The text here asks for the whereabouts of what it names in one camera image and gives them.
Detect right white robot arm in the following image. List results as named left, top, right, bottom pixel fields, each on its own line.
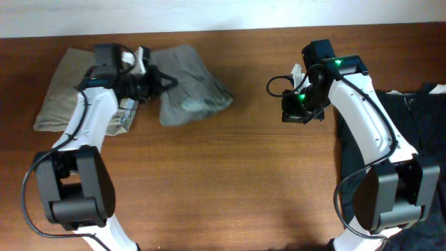
left=279, top=39, right=440, bottom=250

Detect grey shorts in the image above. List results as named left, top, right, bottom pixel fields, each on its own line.
left=151, top=45, right=233, bottom=126

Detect folded khaki shorts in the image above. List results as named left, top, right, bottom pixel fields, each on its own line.
left=33, top=48, right=138, bottom=136

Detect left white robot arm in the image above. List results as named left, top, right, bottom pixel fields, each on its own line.
left=22, top=66, right=178, bottom=250

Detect dark navy garment pile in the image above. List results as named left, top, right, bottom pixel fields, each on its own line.
left=336, top=84, right=445, bottom=251

